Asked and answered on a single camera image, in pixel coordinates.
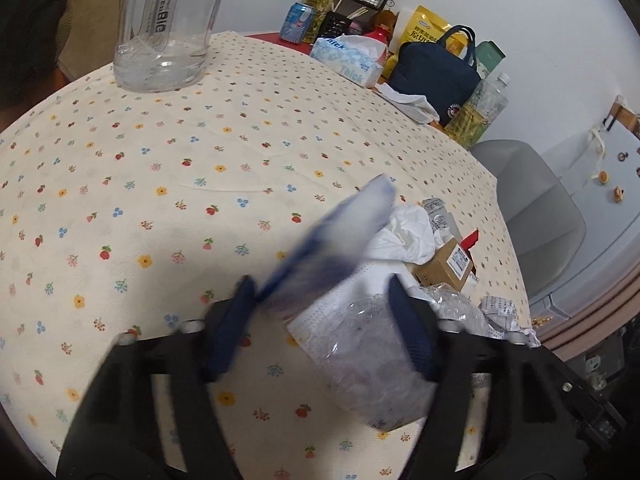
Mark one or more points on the brown plush toy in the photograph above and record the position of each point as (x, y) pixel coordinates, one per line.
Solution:
(386, 17)

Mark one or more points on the grey chair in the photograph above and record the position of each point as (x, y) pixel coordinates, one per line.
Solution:
(540, 210)

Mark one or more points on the bottle of pickled vegetables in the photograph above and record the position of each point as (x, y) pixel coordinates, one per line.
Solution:
(320, 2)

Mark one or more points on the white refrigerator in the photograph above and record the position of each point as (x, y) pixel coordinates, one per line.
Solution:
(595, 240)

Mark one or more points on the floral tablecloth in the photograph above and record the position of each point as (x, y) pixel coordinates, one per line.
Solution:
(150, 185)

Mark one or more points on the wooden chopsticks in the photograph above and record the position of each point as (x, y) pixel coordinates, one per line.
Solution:
(360, 12)

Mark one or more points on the blue white tissue box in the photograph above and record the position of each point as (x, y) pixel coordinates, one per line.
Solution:
(347, 62)

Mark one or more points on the navy lunch bag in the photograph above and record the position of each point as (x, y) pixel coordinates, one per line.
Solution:
(432, 80)

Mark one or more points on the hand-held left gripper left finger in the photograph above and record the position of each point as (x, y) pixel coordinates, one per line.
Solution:
(232, 330)

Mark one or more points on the red wrapper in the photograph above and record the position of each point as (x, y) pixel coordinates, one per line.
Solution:
(471, 239)

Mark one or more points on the crumpled white tissue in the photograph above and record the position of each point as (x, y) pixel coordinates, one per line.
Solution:
(405, 235)

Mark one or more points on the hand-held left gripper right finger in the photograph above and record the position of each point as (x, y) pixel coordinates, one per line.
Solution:
(412, 330)

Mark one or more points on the wooden rack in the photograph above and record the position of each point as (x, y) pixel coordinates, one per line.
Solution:
(622, 112)

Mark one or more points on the small cardboard box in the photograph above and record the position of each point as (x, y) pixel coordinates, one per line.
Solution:
(440, 266)

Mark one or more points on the red bottle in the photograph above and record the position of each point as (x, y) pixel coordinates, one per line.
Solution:
(376, 35)

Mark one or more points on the clear plastic bag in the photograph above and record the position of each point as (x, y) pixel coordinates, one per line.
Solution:
(370, 365)

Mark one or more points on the clear plastic jar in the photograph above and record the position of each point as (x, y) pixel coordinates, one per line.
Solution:
(165, 35)

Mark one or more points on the crumpled clear plastic wrap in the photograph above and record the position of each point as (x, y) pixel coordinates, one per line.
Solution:
(452, 305)

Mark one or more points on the green carton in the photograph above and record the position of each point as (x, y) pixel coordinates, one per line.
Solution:
(490, 57)

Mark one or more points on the crumpled printed paper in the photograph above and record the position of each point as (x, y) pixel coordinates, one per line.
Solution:
(500, 310)

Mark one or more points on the white cloth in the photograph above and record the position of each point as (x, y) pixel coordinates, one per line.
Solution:
(410, 102)

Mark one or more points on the black slotted holder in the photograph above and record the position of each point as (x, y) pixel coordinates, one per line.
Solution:
(334, 25)

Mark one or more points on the yellow snack bag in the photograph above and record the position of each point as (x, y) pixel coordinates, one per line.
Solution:
(427, 22)

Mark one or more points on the blue soda can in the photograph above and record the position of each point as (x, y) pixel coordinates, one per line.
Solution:
(296, 22)

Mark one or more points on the blue white snack wrapper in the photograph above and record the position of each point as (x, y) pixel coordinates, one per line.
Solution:
(340, 235)

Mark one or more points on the plastic oil bottle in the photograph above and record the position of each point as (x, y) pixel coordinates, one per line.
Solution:
(477, 110)

